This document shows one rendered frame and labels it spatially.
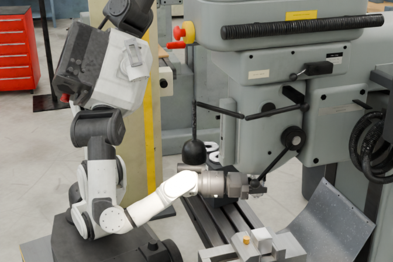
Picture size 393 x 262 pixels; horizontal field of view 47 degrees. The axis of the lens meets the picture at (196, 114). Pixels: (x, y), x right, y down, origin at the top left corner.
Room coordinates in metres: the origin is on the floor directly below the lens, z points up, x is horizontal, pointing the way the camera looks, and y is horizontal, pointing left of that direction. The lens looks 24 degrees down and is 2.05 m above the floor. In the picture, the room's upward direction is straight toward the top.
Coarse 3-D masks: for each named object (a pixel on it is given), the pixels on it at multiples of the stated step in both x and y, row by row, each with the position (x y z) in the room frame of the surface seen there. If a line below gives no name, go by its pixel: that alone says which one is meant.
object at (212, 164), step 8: (208, 144) 1.74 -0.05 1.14; (216, 144) 1.73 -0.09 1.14; (208, 152) 1.67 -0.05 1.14; (216, 152) 1.67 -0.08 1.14; (208, 160) 1.62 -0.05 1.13; (216, 160) 1.60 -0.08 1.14; (208, 168) 1.59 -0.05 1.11; (216, 168) 1.56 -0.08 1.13; (224, 168) 1.57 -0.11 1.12; (232, 168) 1.59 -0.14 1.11; (208, 200) 1.59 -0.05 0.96; (216, 200) 1.55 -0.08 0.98; (224, 200) 1.57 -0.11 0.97; (232, 200) 1.59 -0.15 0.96
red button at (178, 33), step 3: (174, 27) 1.19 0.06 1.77; (177, 27) 1.18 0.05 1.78; (174, 30) 1.18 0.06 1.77; (177, 30) 1.18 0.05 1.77; (180, 30) 1.19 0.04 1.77; (183, 30) 1.19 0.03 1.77; (174, 33) 1.18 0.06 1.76; (177, 33) 1.17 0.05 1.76; (180, 33) 1.17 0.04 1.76; (183, 33) 1.18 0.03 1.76; (174, 36) 1.18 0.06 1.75; (177, 36) 1.17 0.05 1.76; (180, 36) 1.17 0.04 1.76; (183, 36) 1.19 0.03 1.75; (177, 39) 1.18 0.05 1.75
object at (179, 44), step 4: (168, 44) 1.28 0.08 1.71; (172, 44) 1.28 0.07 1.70; (176, 44) 1.28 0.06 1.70; (180, 44) 1.29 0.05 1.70; (184, 44) 1.29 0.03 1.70; (188, 44) 1.30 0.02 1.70; (192, 44) 1.30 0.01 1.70; (196, 44) 1.31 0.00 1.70; (168, 48) 1.28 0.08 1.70; (172, 48) 1.28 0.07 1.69; (176, 48) 1.28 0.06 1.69; (180, 48) 1.29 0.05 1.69; (184, 48) 1.29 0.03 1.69
